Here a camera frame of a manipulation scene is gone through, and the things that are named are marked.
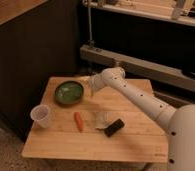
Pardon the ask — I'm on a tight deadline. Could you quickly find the orange carrot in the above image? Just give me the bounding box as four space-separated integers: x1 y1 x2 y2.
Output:
74 112 84 132

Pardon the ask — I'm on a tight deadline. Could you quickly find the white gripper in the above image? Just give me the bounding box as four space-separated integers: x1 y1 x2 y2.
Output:
79 74 105 98

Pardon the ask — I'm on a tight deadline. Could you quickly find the clear plastic cup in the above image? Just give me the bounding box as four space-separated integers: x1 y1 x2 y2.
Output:
30 104 51 128

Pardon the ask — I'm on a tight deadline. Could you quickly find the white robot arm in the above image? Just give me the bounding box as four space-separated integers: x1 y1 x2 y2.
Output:
87 67 195 171

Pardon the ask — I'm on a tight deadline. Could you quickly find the metal shelf unit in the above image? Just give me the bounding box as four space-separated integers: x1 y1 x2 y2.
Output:
80 0 195 93

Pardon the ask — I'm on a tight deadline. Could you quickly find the wooden table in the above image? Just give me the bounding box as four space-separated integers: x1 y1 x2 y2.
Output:
22 77 168 163

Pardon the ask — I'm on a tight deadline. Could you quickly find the green ceramic bowl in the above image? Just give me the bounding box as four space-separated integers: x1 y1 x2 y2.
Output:
54 81 84 105

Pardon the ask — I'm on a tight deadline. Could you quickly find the black rectangular phone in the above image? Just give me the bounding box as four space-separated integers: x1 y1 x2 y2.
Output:
104 119 125 137

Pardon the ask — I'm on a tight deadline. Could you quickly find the dark wooden cabinet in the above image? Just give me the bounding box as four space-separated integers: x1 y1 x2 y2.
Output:
0 0 79 140

